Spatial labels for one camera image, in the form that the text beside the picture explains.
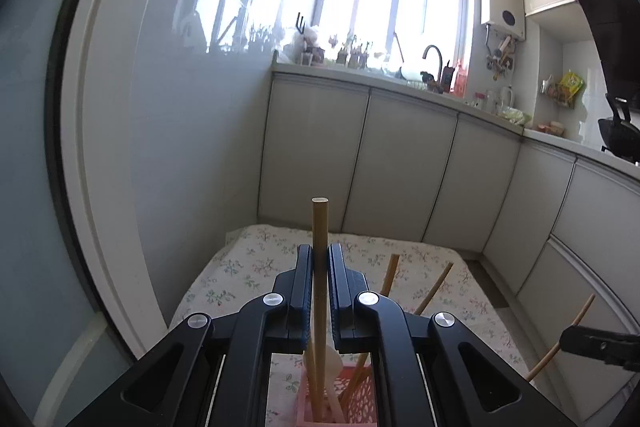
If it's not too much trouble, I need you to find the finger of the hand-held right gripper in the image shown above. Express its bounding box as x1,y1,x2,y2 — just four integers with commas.
559,326,640,371

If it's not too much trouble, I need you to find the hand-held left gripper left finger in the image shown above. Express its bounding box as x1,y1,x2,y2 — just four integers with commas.
67,244,316,427

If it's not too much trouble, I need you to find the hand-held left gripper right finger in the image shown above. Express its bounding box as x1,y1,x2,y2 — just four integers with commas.
327,243,576,427

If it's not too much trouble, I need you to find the wooden chopstick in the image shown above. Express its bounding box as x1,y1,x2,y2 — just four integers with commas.
413,262,455,316
303,347,319,423
311,197,329,423
525,293,597,382

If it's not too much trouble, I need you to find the white plastic spoon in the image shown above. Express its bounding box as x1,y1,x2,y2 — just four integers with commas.
327,342,344,420

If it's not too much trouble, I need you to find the pink perforated utensil holder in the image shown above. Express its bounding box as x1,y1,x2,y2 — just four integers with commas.
295,356,382,427

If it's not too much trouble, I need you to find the floral tablecloth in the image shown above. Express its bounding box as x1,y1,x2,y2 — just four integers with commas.
167,224,538,427

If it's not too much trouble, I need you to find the row of white kitchen cabinets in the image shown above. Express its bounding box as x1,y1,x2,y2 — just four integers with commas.
257,72,640,408

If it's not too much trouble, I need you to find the black wok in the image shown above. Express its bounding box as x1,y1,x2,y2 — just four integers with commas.
597,93,640,165

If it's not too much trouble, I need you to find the bowl of green vegetables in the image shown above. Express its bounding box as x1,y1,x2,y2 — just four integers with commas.
500,106,533,126

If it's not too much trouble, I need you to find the white kitchen countertop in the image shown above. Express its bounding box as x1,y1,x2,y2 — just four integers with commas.
272,58,640,182

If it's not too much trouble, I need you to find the yellow snack bag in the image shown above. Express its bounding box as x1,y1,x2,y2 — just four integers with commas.
557,71,585,100

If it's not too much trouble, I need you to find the row of small potted plants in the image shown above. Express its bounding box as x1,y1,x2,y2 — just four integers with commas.
299,26,377,68

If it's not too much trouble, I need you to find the red bottle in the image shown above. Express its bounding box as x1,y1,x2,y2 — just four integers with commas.
453,61,469,98

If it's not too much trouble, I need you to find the curved kitchen faucet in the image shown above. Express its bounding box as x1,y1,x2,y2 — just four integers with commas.
422,45,446,84

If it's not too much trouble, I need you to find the black range hood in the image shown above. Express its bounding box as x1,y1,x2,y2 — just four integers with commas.
573,0,640,114

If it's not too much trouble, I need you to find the frosted glass sliding door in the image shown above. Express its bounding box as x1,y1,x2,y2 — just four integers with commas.
0,0,168,427

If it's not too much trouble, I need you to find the white wall water heater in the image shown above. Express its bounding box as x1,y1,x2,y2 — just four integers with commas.
480,0,527,40

